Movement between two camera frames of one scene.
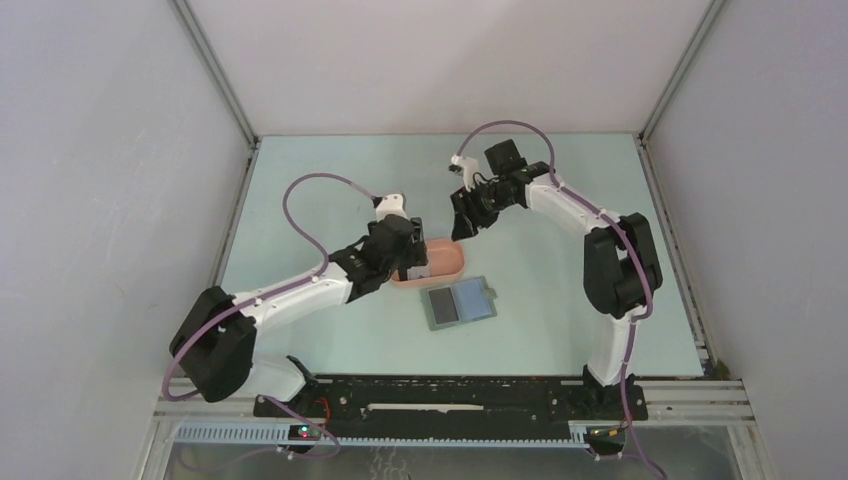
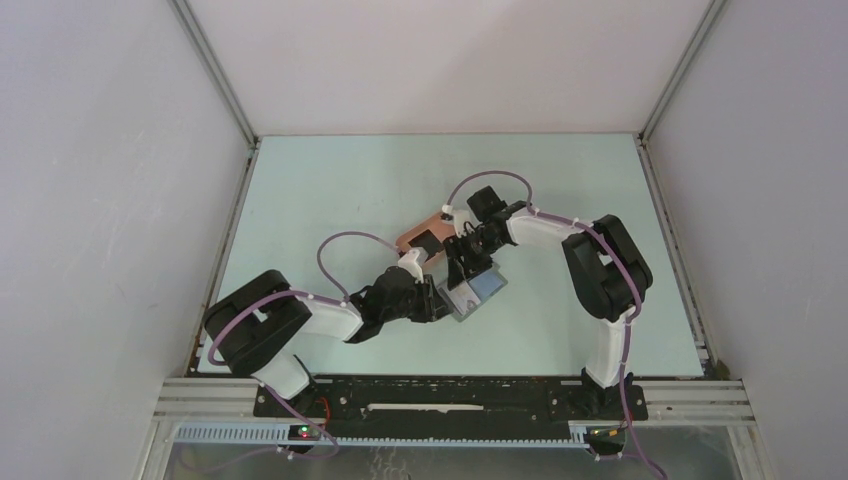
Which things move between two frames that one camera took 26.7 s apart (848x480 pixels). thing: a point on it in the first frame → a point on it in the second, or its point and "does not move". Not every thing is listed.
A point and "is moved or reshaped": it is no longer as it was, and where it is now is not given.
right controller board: [604, 433] does not move
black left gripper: [415, 251] → [436, 309]
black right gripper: [467, 216] → [455, 250]
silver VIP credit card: [414, 272] is moved or reshaped
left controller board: [302, 432] does not move
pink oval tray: [446, 260] is moved or reshaped
